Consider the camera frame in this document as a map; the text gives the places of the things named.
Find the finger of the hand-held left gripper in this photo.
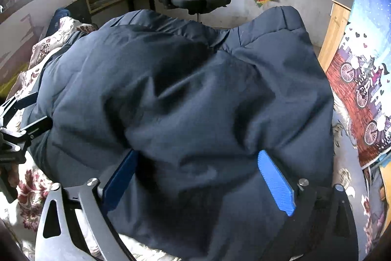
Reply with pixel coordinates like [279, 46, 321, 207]
[18, 116, 54, 141]
[0, 92, 40, 127]

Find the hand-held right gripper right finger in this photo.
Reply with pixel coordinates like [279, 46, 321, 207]
[257, 150, 358, 261]

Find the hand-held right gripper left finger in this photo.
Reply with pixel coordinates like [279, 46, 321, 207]
[34, 149, 139, 261]

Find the navy blue jacket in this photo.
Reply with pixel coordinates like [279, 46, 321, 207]
[18, 6, 335, 261]

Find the yellow-green cloth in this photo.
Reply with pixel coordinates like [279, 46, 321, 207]
[0, 62, 31, 96]

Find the floral bed blanket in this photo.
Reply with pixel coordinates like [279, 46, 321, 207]
[0, 16, 382, 261]

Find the wooden board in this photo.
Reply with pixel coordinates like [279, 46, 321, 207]
[318, 0, 352, 66]

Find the blue printed curtain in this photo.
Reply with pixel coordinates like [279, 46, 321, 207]
[325, 0, 391, 170]

